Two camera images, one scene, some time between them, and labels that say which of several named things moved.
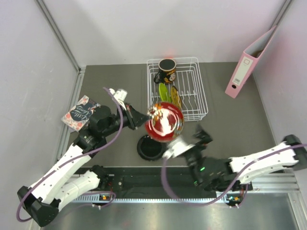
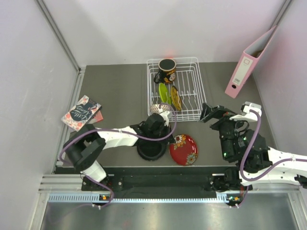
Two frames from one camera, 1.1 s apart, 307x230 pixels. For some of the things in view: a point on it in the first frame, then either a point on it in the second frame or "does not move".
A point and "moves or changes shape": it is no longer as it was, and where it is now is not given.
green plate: x=164 y=94 does not move
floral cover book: x=77 y=117 does not move
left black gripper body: x=128 y=120 to x=163 y=131
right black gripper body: x=197 y=150 to x=227 y=128
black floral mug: x=167 y=73 does not move
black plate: x=150 y=149 does not move
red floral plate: x=166 y=122 moves or changes shape
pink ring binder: x=249 y=60 does not move
